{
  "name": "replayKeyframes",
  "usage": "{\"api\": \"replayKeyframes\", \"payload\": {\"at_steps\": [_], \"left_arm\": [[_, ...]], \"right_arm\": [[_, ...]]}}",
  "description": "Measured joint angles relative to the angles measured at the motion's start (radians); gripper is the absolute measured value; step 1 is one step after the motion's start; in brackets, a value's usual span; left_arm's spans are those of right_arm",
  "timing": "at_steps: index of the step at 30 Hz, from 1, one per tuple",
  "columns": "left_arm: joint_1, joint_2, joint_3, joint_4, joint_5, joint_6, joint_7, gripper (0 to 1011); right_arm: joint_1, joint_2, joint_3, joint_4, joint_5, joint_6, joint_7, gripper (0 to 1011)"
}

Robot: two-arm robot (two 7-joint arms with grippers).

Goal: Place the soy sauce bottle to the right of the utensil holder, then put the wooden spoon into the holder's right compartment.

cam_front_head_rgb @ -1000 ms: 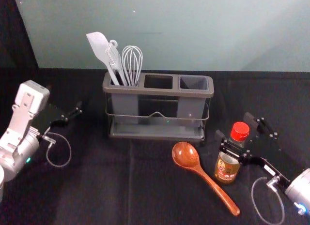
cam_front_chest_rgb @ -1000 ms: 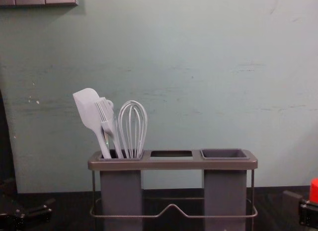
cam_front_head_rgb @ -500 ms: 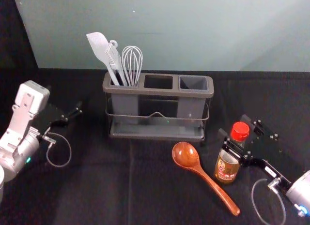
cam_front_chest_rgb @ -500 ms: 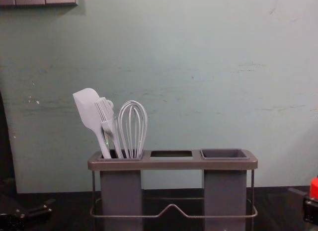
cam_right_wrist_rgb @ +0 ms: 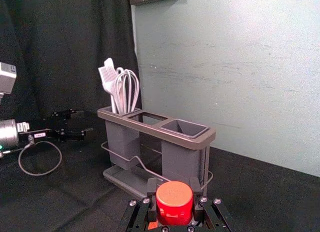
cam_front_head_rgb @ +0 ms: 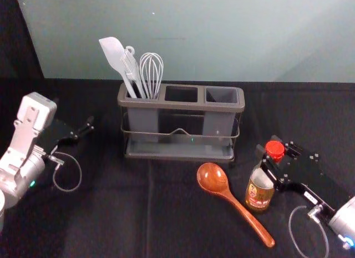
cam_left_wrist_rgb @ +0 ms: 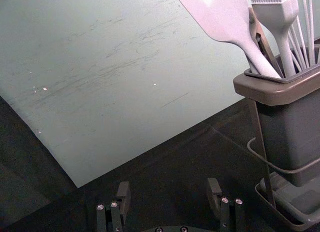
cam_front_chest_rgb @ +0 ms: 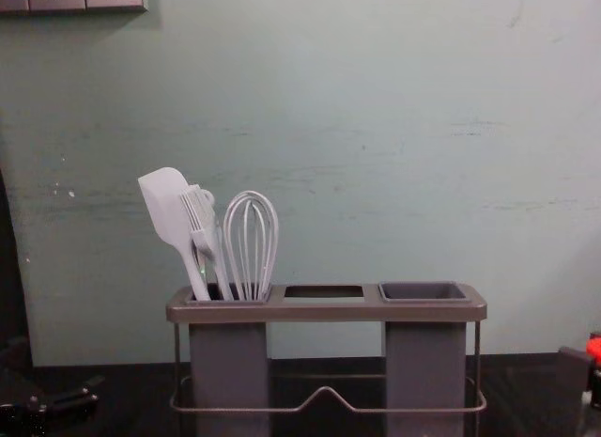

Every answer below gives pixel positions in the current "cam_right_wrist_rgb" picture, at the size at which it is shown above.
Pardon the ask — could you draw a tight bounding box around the white silicone basting brush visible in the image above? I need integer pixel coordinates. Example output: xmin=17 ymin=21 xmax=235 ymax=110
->
xmin=98 ymin=66 xmax=119 ymax=115

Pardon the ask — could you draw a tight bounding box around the white spatula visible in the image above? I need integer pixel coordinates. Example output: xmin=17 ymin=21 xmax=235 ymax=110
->
xmin=103 ymin=57 xmax=118 ymax=73

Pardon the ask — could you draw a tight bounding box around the thin dark cable with plug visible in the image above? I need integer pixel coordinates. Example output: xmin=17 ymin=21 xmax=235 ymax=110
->
xmin=17 ymin=134 xmax=63 ymax=177

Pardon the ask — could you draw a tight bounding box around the white whisk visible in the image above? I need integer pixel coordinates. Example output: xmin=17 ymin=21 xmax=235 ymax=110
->
xmin=114 ymin=69 xmax=140 ymax=116

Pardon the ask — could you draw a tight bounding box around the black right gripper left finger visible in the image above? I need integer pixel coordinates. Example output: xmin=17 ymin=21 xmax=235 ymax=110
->
xmin=119 ymin=178 xmax=161 ymax=232

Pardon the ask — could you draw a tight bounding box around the red cylinder with orange top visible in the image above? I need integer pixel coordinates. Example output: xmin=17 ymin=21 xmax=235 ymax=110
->
xmin=155 ymin=181 xmax=195 ymax=227

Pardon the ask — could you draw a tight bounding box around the black cloth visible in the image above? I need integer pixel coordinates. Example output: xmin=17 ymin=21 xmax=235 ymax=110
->
xmin=0 ymin=0 xmax=320 ymax=232

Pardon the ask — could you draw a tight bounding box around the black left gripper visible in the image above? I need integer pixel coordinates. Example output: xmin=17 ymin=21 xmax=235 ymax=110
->
xmin=18 ymin=109 xmax=94 ymax=144

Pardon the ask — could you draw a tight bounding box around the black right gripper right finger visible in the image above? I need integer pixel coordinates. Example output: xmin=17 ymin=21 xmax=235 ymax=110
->
xmin=188 ymin=178 xmax=235 ymax=232

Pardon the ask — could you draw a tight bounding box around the grey utensil caddy with wire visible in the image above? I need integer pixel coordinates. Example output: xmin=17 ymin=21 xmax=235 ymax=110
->
xmin=96 ymin=106 xmax=217 ymax=200

